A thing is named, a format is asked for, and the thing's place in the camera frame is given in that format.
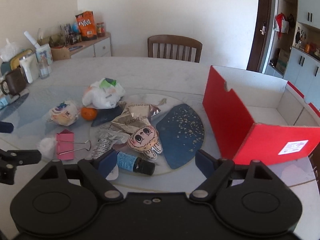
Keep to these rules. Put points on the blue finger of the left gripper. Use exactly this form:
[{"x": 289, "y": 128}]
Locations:
[{"x": 6, "y": 127}]

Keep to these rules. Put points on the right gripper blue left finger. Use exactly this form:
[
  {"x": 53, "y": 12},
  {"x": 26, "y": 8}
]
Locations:
[{"x": 108, "y": 166}]

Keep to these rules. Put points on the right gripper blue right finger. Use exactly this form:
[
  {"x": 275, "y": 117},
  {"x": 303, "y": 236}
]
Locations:
[{"x": 205, "y": 163}]

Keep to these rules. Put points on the blue label dark bottle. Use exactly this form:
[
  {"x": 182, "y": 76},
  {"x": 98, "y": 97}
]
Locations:
[{"x": 135, "y": 164}]

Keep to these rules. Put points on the clear printed sachet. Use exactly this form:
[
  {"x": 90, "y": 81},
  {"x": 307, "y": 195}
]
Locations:
[{"x": 106, "y": 139}]

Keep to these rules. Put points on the pink binder clip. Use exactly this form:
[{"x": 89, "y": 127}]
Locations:
[{"x": 66, "y": 146}]

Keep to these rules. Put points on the cartoon face plush pouch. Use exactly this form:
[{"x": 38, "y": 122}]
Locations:
[{"x": 147, "y": 142}]

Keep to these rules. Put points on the orange tangerine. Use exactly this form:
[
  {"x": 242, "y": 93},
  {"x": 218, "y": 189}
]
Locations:
[{"x": 89, "y": 114}]

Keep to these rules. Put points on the silver foil snack wrapper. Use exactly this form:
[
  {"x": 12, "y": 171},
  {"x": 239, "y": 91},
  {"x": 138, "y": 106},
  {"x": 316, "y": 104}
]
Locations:
[{"x": 134, "y": 116}]

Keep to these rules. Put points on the blueberry bread packet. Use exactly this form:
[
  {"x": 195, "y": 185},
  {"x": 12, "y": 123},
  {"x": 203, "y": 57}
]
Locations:
[{"x": 65, "y": 114}]

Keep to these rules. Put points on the white plastic bag with packet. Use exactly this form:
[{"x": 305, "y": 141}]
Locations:
[{"x": 103, "y": 94}]

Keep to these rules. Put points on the brown mug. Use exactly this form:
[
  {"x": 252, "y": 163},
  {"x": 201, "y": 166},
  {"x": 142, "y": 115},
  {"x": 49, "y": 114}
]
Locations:
[{"x": 13, "y": 83}]

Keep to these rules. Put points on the white kettle jug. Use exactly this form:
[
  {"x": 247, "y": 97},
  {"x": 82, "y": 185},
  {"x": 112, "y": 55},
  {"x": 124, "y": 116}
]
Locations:
[{"x": 29, "y": 65}]

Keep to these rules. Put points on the red white cardboard box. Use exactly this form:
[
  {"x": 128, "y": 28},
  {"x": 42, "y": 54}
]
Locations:
[{"x": 259, "y": 117}]

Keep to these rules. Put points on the clear drinking glass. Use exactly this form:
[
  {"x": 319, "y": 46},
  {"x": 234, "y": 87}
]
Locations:
[{"x": 43, "y": 68}]

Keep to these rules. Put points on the illustrated paper box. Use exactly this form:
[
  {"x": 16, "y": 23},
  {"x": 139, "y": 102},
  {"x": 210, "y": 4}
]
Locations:
[{"x": 44, "y": 53}]

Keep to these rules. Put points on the white sideboard cabinet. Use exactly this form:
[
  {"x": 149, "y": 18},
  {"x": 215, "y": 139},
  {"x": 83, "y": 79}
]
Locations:
[{"x": 101, "y": 47}]

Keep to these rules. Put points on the wooden chair behind table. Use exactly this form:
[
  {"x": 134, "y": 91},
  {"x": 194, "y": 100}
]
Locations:
[{"x": 174, "y": 47}]

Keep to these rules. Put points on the dark wooden door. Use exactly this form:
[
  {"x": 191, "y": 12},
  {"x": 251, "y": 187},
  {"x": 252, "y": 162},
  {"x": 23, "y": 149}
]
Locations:
[{"x": 262, "y": 35}]

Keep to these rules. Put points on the orange snack bag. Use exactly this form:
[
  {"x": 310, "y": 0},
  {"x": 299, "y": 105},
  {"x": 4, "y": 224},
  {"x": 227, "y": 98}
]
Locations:
[{"x": 86, "y": 25}]

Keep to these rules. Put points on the red lid jar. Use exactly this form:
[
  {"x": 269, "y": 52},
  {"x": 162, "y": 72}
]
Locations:
[{"x": 100, "y": 29}]

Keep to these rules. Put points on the white blue wall cabinets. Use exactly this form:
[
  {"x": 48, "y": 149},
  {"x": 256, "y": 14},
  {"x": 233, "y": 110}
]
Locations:
[{"x": 294, "y": 54}]

